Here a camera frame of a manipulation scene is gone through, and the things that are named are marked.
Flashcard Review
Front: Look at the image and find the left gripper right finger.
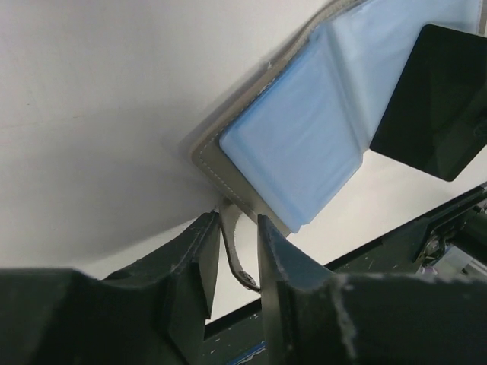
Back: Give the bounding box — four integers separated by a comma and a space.
258, 215, 331, 364

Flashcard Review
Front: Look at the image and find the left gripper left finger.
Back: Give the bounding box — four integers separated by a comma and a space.
103, 211, 220, 364

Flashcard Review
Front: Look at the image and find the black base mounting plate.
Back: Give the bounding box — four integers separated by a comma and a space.
202, 187, 486, 364

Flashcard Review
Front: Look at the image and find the grey card holder wallet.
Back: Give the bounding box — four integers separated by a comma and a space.
191, 1, 486, 291

